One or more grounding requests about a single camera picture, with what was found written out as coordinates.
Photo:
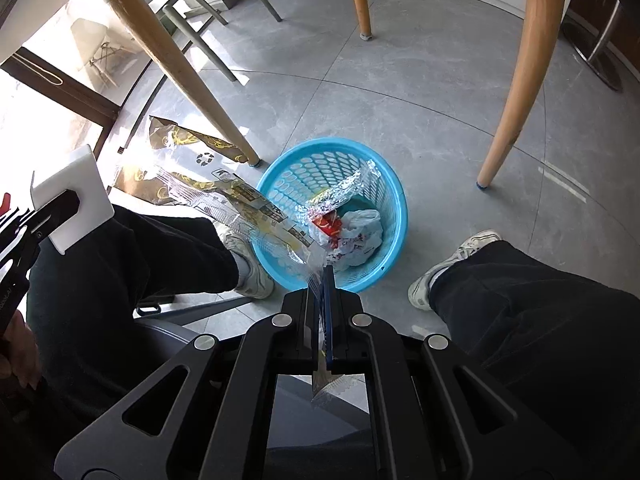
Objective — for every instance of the white plastic bag red print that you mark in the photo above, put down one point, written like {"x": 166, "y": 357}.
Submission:
{"x": 362, "y": 230}

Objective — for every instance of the white round table wooden legs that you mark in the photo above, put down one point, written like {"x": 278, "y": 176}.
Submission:
{"x": 210, "y": 115}

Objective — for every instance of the clear plastic wrapper gold print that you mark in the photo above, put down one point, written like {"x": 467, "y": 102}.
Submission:
{"x": 240, "y": 200}

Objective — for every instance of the white plastic container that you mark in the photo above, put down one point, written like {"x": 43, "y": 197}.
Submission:
{"x": 85, "y": 200}

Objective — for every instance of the person's leg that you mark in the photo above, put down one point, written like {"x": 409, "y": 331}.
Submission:
{"x": 525, "y": 320}
{"x": 150, "y": 260}

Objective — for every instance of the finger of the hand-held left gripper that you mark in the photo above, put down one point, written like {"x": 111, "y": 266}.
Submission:
{"x": 17, "y": 260}
{"x": 55, "y": 210}

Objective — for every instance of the person's left leg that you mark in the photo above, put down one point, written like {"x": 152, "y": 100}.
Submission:
{"x": 150, "y": 260}

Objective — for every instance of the person's shoe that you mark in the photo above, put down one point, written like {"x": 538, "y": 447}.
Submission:
{"x": 450, "y": 265}
{"x": 255, "y": 275}

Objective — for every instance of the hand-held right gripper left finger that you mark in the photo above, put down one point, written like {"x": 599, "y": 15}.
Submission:
{"x": 300, "y": 325}

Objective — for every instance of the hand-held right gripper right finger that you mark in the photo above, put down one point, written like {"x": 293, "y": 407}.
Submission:
{"x": 350, "y": 325}

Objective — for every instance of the blue plastic basket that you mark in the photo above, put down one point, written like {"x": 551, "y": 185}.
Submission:
{"x": 387, "y": 195}

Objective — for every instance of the white chair behind glass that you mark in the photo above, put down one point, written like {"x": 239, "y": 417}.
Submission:
{"x": 92, "y": 40}

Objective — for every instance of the silver foil wrapper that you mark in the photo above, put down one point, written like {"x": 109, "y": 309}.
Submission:
{"x": 345, "y": 187}

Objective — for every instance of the person's right shoe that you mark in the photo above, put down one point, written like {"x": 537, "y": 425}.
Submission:
{"x": 450, "y": 265}

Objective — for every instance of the person's right leg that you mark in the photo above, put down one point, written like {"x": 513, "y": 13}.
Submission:
{"x": 525, "y": 320}

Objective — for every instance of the red snack wrapper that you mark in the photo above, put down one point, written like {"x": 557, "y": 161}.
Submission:
{"x": 327, "y": 222}

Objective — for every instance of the person's left hand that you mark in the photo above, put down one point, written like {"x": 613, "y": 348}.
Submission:
{"x": 20, "y": 355}

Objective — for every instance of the person's left shoe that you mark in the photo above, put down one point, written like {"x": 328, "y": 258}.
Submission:
{"x": 255, "y": 275}

